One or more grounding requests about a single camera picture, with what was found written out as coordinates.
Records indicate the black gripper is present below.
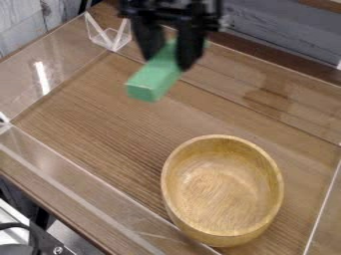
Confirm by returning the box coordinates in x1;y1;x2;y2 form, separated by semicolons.
118;0;223;72

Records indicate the green rectangular block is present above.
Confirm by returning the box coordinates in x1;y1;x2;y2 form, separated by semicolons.
126;40;182;103

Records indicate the brown wooden bowl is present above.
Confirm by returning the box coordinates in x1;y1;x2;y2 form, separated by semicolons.
160;134;285;247

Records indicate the black metal frame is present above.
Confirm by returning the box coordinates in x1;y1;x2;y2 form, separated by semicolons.
0;177;98;255

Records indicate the black cable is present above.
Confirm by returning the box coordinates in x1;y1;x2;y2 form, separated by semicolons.
0;221;44;255

